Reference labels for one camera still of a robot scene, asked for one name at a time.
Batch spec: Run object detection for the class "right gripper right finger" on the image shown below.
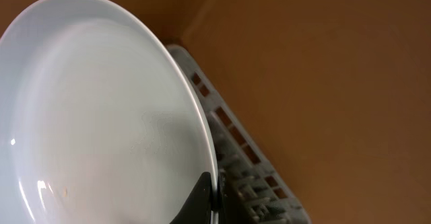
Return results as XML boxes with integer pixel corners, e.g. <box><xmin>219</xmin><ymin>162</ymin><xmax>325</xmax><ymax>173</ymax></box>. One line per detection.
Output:
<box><xmin>215</xmin><ymin>172</ymin><xmax>226</xmax><ymax>224</ymax></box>

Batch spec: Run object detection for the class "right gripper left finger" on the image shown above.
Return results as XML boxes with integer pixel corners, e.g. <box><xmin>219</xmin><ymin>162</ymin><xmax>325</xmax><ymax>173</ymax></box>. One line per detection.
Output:
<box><xmin>170</xmin><ymin>172</ymin><xmax>212</xmax><ymax>224</ymax></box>

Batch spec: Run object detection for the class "large light blue plate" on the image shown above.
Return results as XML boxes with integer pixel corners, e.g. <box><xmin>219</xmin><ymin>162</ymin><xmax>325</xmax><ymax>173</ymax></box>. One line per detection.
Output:
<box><xmin>1</xmin><ymin>0</ymin><xmax>218</xmax><ymax>223</ymax></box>

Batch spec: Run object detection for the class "grey dishwasher rack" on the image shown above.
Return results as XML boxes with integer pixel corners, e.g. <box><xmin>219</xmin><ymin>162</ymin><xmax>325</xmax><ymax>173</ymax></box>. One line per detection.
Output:
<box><xmin>167</xmin><ymin>44</ymin><xmax>312</xmax><ymax>224</ymax></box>

